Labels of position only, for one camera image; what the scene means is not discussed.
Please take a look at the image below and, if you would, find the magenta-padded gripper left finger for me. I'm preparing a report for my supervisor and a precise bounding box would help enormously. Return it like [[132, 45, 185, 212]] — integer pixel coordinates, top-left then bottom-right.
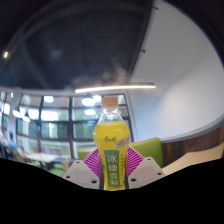
[[63, 148, 105, 190]]

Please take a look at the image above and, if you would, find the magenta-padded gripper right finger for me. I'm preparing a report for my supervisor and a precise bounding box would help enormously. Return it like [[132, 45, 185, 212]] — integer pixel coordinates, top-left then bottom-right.
[[124, 146, 167, 190]]

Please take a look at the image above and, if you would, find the yellow drink bottle green label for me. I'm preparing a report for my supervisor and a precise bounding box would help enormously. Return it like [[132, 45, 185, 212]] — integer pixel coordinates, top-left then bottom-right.
[[92, 96, 131, 192]]

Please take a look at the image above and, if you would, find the group of wooden green-seat chairs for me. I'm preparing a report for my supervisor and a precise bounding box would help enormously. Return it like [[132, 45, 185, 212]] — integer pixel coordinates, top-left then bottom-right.
[[19, 154, 73, 178]]

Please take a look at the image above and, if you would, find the green upholstered bench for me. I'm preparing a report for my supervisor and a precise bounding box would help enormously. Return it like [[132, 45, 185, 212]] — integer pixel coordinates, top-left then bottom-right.
[[77, 136, 164, 169]]

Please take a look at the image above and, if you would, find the large dark-framed window front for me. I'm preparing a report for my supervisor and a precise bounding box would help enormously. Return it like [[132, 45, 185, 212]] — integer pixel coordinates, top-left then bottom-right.
[[0, 90, 134, 161]]

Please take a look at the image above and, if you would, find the group of pendant ceiling lamps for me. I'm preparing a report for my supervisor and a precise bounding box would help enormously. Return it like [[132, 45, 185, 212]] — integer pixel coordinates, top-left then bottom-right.
[[13, 93, 101, 123]]

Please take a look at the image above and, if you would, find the long curved ceiling light strip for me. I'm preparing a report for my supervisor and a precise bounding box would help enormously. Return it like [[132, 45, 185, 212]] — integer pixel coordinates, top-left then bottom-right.
[[74, 82, 157, 94]]

